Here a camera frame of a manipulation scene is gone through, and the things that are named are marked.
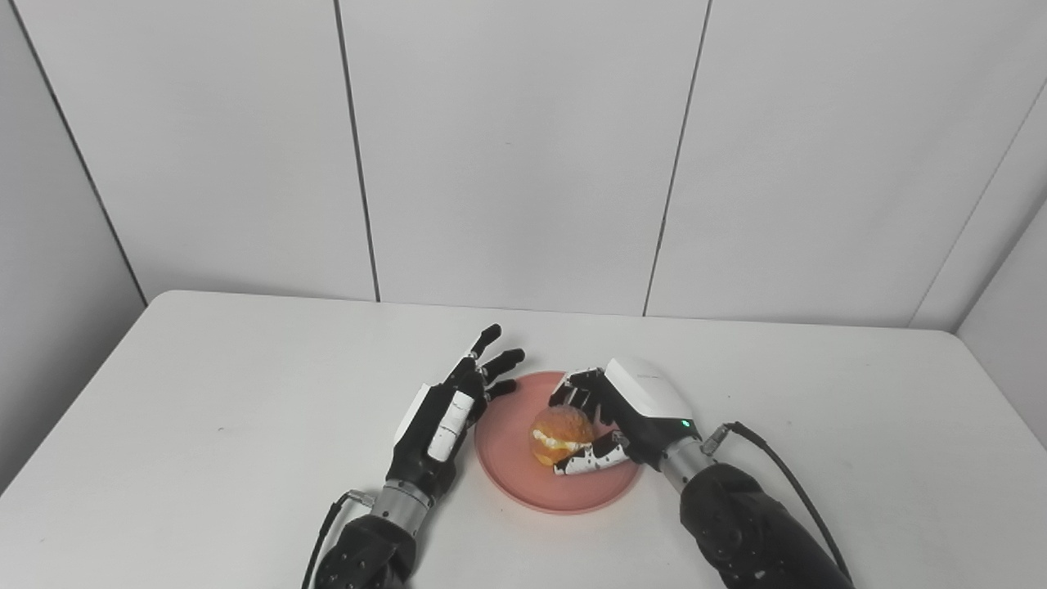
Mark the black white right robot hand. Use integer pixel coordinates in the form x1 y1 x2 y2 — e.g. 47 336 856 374
548 356 703 477

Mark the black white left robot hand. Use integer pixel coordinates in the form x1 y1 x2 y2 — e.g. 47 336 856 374
385 324 526 501

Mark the pink round plate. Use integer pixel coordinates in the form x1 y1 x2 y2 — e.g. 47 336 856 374
474 371 647 516

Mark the cream puff pastry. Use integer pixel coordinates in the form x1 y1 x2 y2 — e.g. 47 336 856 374
530 405 595 467

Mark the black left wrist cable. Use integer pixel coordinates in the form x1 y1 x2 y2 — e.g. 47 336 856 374
301 489 376 589

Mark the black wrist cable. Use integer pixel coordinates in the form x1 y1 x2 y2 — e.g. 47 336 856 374
702 421 856 587
301 489 376 589

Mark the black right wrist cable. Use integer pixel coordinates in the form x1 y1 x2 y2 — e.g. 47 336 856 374
702 421 856 587

